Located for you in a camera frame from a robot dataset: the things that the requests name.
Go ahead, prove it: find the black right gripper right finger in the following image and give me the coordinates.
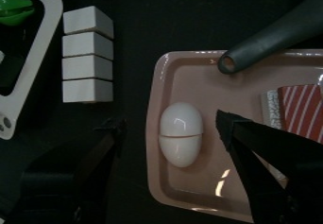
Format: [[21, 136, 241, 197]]
[[214, 109, 323, 224]]

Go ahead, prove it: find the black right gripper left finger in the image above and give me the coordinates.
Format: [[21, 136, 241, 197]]
[[0, 117, 128, 224]]

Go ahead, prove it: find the white speckled toy block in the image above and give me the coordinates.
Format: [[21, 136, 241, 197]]
[[261, 89, 288, 130]]

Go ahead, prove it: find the red white striped toy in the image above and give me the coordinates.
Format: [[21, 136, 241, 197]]
[[276, 84, 323, 146]]

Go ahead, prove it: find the white toy block slice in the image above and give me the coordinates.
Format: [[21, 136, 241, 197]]
[[61, 78, 114, 104], [61, 5, 114, 40], [61, 54, 114, 82], [61, 31, 114, 61]]

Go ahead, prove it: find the white toy egg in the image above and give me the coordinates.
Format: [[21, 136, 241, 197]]
[[157, 101, 204, 168]]

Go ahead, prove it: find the pink plastic tray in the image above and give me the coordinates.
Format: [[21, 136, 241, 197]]
[[145, 48, 323, 224]]

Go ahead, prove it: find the bright green toy vegetable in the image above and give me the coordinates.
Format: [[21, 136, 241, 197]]
[[0, 0, 36, 26]]

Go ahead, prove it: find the white toy tray frame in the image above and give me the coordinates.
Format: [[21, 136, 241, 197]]
[[0, 0, 64, 141]]

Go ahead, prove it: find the dark grey pan handle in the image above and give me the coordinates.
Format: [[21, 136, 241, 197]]
[[217, 0, 323, 76]]

